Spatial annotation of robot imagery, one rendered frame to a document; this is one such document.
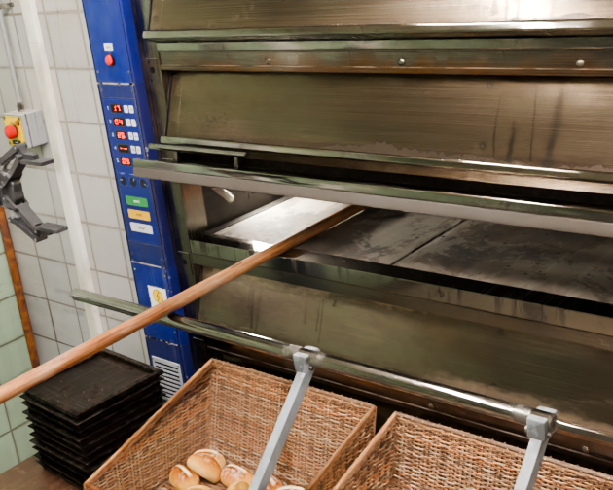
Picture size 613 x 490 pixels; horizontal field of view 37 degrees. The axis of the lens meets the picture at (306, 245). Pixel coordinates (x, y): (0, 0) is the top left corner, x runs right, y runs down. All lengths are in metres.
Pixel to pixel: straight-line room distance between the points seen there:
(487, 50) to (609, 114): 0.25
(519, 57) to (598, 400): 0.68
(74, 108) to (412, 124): 1.13
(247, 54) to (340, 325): 0.67
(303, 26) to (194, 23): 0.35
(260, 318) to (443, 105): 0.81
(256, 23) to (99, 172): 0.80
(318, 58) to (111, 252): 1.03
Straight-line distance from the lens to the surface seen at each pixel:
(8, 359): 3.26
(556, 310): 1.83
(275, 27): 1.98
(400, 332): 2.07
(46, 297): 3.11
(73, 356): 1.82
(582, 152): 1.69
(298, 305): 2.25
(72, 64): 2.61
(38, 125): 2.78
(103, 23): 2.42
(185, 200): 2.40
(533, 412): 1.49
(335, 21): 1.90
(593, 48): 1.65
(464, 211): 1.67
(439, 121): 1.83
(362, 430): 2.15
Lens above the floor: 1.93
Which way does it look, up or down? 19 degrees down
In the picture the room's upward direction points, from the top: 7 degrees counter-clockwise
